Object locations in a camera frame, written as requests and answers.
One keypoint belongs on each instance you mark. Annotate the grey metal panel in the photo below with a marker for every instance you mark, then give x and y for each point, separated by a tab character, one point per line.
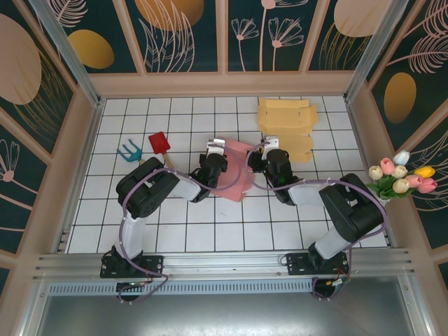
227	315

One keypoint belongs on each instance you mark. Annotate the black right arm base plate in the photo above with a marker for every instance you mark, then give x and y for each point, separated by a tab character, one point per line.
295	264

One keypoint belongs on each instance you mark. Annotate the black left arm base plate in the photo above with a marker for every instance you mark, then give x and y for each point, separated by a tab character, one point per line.
154	266

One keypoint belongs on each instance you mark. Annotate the white flower vase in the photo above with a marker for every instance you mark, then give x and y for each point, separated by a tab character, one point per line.
385	200

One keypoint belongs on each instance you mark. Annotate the red toy shovel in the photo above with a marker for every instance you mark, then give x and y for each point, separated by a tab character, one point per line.
158	143

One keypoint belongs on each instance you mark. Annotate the pink paper box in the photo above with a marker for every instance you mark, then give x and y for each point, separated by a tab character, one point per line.
231	185

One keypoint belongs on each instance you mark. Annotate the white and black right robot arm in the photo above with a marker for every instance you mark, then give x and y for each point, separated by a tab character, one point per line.
350	210

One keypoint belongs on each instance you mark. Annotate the tulip bouquet in vase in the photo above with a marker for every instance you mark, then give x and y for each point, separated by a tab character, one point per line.
360	140

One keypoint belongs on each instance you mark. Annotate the cream tulip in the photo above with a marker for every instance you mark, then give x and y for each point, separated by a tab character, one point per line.
399	171
376	172
401	185

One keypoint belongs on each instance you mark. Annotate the aluminium table side rail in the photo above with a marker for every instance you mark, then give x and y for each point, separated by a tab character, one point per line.
81	175

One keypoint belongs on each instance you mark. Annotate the white and blue tulip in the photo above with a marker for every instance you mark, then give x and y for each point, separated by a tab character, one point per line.
401	157

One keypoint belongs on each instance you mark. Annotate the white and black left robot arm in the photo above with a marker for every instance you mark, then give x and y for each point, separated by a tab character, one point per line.
134	234

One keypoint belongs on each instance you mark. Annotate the green tulip leaves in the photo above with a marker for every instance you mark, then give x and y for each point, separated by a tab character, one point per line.
385	187

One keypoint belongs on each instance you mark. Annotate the yellow tulip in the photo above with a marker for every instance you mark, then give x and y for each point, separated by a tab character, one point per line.
424	171

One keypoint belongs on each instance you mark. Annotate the yellow paper box sheet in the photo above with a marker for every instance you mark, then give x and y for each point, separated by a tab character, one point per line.
283	115

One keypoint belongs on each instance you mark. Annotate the aluminium frame post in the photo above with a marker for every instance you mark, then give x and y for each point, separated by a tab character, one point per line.
376	52
68	52

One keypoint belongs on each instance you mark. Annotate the teal toy garden rake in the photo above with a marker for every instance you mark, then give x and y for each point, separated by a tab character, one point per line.
132	154

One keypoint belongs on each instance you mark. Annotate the aluminium mounting rail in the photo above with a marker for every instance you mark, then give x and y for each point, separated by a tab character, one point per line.
224	264

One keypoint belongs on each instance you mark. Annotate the pink tulip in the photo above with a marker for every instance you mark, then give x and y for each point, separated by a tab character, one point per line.
387	165
413	180
427	185

